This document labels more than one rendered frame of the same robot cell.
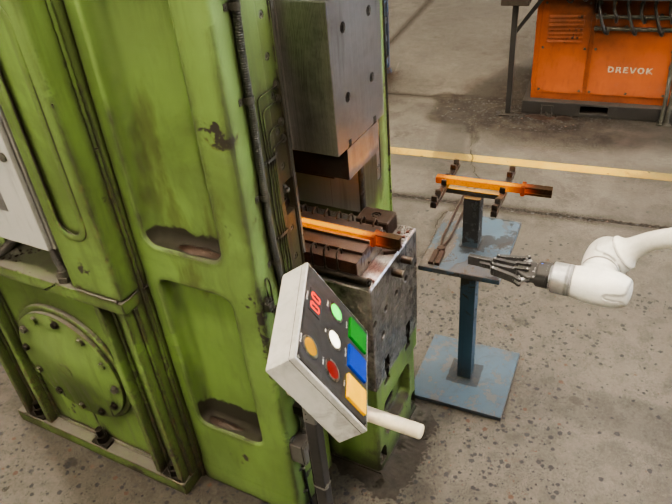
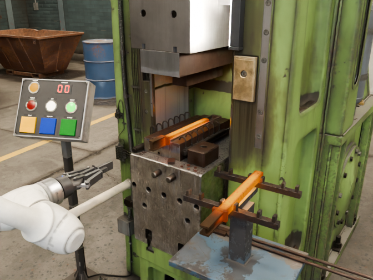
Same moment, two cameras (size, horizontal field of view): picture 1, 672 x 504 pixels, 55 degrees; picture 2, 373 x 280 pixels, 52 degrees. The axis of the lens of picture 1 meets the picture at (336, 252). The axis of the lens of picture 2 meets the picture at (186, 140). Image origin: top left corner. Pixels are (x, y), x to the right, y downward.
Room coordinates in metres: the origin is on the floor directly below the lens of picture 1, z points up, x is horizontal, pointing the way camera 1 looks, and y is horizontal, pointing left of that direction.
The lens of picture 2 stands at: (1.91, -1.63, 1.57)
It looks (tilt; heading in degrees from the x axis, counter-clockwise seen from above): 21 degrees down; 95
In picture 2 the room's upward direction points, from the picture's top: straight up
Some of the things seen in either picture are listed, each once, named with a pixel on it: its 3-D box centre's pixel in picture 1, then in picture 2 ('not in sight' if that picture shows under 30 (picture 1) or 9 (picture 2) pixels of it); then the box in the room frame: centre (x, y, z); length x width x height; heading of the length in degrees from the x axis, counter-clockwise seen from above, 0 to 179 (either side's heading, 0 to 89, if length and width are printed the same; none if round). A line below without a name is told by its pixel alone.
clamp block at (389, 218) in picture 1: (376, 222); (203, 154); (1.86, -0.15, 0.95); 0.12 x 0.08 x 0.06; 59
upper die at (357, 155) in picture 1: (300, 139); (189, 56); (1.78, 0.07, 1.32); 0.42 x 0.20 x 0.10; 59
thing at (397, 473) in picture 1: (392, 448); not in sight; (1.65, -0.15, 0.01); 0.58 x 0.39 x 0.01; 149
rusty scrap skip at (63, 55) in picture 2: not in sight; (33, 53); (-1.96, 6.16, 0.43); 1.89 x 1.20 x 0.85; 155
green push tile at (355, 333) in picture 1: (356, 336); (68, 127); (1.24, -0.03, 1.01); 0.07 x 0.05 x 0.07; 174
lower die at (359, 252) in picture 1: (313, 239); (189, 133); (1.78, 0.07, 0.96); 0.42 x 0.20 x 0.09; 59
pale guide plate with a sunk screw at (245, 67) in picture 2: not in sight; (244, 78); (2.01, -0.16, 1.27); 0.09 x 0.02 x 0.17; 149
